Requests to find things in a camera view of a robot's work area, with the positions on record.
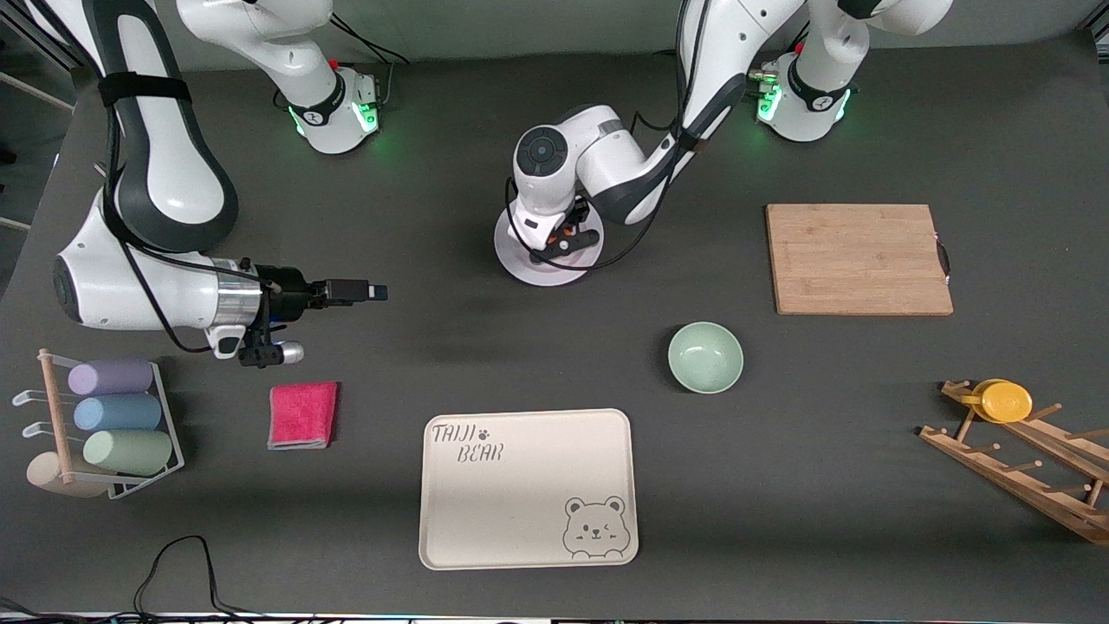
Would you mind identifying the wooden cutting board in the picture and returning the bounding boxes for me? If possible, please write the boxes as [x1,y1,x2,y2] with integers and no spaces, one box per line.
[766,204,954,316]

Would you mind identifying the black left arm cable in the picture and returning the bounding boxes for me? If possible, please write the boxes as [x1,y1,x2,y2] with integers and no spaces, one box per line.
[505,104,694,271]

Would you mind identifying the white round plate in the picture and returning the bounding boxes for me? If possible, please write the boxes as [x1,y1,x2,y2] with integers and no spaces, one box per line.
[494,208,605,287]

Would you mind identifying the beige cup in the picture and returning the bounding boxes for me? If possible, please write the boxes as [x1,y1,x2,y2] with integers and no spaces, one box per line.
[26,452,109,499]

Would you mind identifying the white wire cup rack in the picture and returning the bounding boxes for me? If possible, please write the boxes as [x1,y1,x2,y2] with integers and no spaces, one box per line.
[12,351,185,501]

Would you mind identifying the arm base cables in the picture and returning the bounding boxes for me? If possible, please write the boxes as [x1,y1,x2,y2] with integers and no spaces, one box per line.
[329,9,410,114]
[654,17,811,98]

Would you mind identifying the purple cup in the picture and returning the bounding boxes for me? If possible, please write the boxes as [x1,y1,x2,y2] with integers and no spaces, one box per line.
[68,359,155,397]

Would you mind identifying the green cup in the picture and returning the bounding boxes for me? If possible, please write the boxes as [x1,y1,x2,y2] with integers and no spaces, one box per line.
[83,429,174,477]

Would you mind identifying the green bowl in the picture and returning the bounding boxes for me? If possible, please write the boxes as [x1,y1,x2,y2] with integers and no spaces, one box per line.
[667,322,744,395]

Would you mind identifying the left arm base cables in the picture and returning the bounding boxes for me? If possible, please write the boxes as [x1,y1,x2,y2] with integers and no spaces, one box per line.
[654,17,811,98]

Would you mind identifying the wooden peg drying rack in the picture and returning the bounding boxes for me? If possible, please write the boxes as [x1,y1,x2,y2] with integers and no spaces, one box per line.
[919,380,1109,546]

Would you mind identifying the pink folded cloth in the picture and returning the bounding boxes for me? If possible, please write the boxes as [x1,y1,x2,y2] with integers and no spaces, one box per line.
[267,381,340,451]

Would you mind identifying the wooden rack dowel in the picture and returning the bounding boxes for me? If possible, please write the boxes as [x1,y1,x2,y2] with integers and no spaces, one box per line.
[39,349,75,484]

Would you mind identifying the blue cup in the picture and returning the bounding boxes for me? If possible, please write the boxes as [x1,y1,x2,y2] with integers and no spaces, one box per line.
[73,394,164,433]

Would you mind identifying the black floor cable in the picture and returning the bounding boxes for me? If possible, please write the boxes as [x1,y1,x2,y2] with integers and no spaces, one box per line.
[0,535,417,624]

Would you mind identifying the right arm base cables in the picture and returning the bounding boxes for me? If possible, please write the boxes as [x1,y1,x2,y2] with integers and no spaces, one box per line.
[329,9,410,114]

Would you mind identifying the yellow cup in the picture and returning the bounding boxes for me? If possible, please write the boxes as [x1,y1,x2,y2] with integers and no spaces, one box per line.
[962,379,1034,424]

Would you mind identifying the beige bear print tray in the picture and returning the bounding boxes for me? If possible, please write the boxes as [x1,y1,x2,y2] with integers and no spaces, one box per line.
[419,408,639,570]

